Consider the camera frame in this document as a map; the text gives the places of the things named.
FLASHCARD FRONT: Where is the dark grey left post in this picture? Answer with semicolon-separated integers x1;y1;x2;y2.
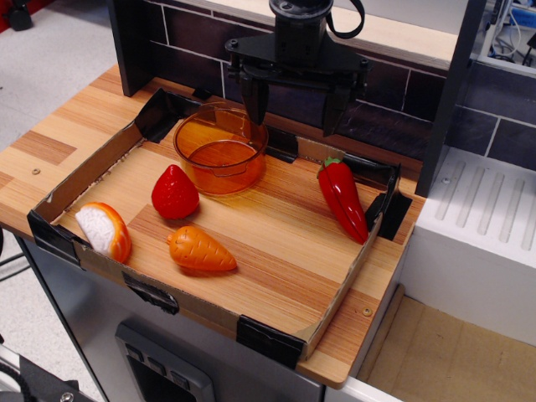
106;0;153;97

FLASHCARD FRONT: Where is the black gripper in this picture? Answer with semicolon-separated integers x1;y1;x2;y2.
225;1;372;137

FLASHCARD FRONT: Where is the red toy strawberry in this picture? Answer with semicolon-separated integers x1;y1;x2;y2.
152;164;199;219

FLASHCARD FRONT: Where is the transparent orange plastic pot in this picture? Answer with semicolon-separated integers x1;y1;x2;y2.
173;102;269;195

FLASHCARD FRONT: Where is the dark grey post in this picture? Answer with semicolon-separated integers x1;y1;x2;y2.
106;0;153;97
415;0;486;198

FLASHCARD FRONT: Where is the cardboard fence with black tape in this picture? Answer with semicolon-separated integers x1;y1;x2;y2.
28;91;411;382

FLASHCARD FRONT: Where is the orange toy carrot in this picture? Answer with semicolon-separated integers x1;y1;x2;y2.
167;226;237;271

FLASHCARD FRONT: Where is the red toy chili pepper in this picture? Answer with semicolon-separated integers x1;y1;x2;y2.
317;157;369;245

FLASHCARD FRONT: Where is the orange and white toy slice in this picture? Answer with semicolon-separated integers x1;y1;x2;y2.
75;202;131;263

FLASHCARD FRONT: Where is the grey oven control panel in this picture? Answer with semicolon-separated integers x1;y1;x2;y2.
116;323;216;402

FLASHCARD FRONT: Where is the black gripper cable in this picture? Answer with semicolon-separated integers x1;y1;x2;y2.
325;0;366;40

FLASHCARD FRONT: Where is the dark grey right post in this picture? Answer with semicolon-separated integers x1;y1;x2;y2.
415;0;486;198

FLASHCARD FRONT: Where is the white sink drainboard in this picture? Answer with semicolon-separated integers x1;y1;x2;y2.
400;147;535;344

